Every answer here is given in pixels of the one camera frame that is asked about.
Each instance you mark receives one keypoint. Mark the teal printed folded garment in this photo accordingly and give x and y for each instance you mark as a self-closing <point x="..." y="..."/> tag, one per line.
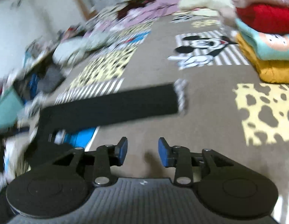
<point x="256" y="44"/>

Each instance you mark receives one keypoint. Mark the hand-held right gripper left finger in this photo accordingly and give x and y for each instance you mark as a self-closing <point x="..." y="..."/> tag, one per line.
<point x="121" y="151"/>

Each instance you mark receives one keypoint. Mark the wooden door frame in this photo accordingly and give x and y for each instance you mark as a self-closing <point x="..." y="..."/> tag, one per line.
<point x="82" y="0"/>

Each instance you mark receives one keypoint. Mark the dark grey cloth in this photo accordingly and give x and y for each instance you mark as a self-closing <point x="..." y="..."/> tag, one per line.
<point x="51" y="78"/>

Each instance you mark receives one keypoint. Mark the teal storage box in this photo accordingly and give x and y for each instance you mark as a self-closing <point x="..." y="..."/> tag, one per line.
<point x="6" y="109"/>

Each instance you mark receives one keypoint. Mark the yellow folded garment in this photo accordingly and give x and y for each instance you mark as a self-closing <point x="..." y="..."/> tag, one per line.
<point x="272" y="71"/>

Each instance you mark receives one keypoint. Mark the pale grey crumpled cloth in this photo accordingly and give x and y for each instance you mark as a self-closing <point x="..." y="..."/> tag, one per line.
<point x="72" y="50"/>

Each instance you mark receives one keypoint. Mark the brown cartoon printed blanket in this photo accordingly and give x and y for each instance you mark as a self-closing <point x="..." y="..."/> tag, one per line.
<point x="205" y="112"/>

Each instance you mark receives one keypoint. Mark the pink crumpled cloth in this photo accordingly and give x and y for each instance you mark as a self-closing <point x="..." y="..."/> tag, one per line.
<point x="156" y="8"/>

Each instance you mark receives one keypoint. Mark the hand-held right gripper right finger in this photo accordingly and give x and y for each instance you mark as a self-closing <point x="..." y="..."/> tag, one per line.
<point x="163" y="153"/>

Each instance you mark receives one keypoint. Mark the red folded garment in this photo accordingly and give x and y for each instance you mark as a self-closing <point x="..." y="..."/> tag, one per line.
<point x="265" y="18"/>

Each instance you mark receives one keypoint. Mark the black garment with striped cuffs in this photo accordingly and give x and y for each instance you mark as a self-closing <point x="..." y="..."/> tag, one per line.
<point x="107" y="107"/>

